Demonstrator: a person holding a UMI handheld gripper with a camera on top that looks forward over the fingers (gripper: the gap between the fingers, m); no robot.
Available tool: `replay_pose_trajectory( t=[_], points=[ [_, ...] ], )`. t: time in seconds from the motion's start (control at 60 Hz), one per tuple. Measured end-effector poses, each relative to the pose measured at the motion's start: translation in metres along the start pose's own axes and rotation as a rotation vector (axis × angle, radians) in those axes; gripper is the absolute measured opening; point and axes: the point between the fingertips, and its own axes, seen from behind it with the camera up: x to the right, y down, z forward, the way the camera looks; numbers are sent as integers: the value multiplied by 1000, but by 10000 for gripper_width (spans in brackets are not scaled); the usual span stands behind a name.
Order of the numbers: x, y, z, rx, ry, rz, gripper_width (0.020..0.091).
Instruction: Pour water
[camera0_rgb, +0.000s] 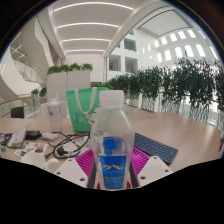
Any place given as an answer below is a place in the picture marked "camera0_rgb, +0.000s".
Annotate green plants on cabinet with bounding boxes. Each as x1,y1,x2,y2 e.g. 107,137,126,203
46,62,94,75

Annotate green railing planter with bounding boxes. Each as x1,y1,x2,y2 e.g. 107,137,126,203
30,87,48,98

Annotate green tote bag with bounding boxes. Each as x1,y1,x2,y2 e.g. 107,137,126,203
66,86,110,134

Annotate white cabinet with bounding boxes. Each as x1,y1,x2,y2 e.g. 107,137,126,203
46,69,92,103

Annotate small black pouch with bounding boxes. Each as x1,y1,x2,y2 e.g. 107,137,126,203
25,130,43,140

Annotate colourful sticker sheet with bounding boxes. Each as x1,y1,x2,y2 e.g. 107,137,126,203
13,141,49,158

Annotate green hedge plant row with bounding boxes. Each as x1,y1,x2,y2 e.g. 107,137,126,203
99,56,224,129

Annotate clear plastic pouch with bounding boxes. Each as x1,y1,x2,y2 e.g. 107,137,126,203
6,125,30,149

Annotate clear lidded tumbler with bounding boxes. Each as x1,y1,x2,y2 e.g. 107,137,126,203
45,93,63,133

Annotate ceiling light strips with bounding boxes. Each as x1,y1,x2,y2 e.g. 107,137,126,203
53,1,134,54

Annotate black office chair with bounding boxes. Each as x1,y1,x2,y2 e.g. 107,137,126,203
10,106,25,119

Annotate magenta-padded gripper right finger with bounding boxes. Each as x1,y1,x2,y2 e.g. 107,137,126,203
128,148,174,189

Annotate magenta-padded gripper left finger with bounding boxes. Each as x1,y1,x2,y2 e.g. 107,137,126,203
53,148,98,190

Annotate black cable tangle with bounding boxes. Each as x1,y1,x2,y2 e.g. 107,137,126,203
44,131,92,160

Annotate clear blue-labelled water bottle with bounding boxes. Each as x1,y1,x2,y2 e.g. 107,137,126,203
89,89,135,191

